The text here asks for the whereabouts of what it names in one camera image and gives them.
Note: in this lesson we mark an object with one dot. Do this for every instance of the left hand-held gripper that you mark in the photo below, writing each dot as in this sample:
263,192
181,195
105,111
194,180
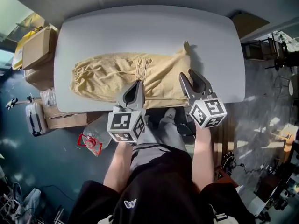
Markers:
123,125

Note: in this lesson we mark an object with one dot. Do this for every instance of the black metal rack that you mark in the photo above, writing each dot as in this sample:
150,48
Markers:
268,50

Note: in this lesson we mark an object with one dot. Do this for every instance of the person's grey shoe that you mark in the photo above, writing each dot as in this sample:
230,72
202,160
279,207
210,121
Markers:
168,114

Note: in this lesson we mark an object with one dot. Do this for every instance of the grey hard case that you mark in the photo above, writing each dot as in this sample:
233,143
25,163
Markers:
35,119

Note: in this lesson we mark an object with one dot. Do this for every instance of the grey crumpled cloth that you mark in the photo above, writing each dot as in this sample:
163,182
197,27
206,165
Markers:
31,199

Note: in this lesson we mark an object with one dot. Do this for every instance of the person's right forearm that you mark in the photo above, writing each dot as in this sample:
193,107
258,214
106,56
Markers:
203,157

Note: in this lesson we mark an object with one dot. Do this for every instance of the flat brown cardboard box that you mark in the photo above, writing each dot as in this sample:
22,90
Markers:
65,120

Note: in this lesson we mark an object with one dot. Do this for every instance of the yellow plastic crate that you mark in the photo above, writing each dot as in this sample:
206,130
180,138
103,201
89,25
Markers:
17,57

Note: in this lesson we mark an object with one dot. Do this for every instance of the clear plastic bag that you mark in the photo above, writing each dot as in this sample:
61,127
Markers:
47,97

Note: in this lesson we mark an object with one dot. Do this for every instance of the white round stool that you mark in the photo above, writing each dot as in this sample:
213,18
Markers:
293,85

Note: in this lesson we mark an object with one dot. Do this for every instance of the person's black shirt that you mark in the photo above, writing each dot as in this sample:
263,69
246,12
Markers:
161,195

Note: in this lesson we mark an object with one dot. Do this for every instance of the grey white sneaker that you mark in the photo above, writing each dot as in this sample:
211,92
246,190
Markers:
16,192

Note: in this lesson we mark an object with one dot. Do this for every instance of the large brown cardboard box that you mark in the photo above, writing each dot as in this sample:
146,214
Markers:
37,48

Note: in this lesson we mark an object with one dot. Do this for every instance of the brown wooden board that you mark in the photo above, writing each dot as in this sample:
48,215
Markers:
250,24

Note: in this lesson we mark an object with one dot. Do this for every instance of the person's grey trousers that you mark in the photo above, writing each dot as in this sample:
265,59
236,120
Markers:
163,134

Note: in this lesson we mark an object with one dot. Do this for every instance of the tan pants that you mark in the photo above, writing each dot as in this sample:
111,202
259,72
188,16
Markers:
161,78

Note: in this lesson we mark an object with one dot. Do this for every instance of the person's left forearm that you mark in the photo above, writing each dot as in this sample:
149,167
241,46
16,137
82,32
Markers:
119,164

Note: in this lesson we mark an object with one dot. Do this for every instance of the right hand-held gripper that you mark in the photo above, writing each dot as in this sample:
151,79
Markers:
208,111

